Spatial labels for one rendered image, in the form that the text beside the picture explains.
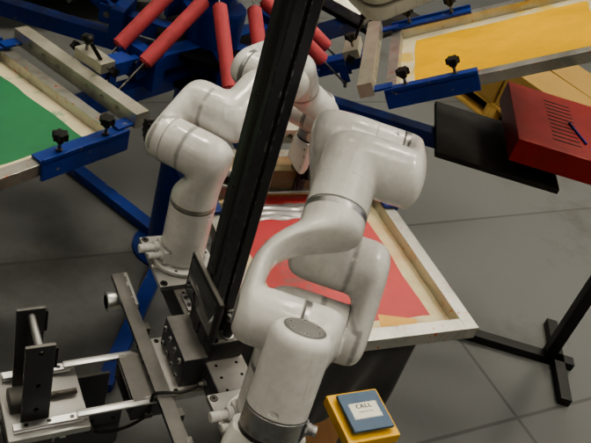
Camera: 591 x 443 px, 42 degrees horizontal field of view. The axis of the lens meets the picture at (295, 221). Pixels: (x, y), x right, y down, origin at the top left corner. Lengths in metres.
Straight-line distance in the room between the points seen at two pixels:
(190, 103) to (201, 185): 0.17
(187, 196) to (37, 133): 0.89
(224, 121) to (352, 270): 0.49
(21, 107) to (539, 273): 2.75
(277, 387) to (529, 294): 3.22
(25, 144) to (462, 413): 1.96
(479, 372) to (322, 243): 2.51
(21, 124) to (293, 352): 1.64
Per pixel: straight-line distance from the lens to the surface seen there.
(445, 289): 2.11
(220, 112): 1.54
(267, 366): 0.87
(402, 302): 2.06
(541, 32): 2.85
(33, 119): 2.39
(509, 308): 3.87
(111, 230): 3.51
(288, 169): 2.20
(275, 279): 1.98
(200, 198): 1.53
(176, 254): 1.62
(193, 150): 1.49
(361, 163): 1.03
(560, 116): 3.04
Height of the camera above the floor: 2.24
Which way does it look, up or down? 36 degrees down
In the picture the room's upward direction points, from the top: 18 degrees clockwise
